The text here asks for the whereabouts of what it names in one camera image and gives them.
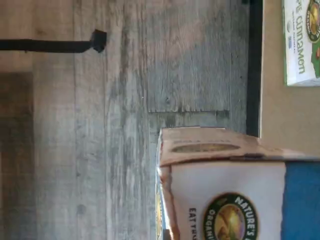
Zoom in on blue and white oatmeal box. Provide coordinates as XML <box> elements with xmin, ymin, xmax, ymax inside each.
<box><xmin>155</xmin><ymin>127</ymin><xmax>320</xmax><ymax>240</ymax></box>

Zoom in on wooden shelf board with boxes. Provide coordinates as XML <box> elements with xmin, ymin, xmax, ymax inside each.
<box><xmin>259</xmin><ymin>0</ymin><xmax>320</xmax><ymax>161</ymax></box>

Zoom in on green apple cinnamon oatmeal box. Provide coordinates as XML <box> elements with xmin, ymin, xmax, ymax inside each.
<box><xmin>281</xmin><ymin>0</ymin><xmax>320</xmax><ymax>88</ymax></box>

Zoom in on black bar with square end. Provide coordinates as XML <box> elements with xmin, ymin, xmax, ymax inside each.
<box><xmin>0</xmin><ymin>29</ymin><xmax>109</xmax><ymax>54</ymax></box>

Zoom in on black metal shelf frame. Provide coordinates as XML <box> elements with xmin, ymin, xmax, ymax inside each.
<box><xmin>240</xmin><ymin>0</ymin><xmax>264</xmax><ymax>139</ymax></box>

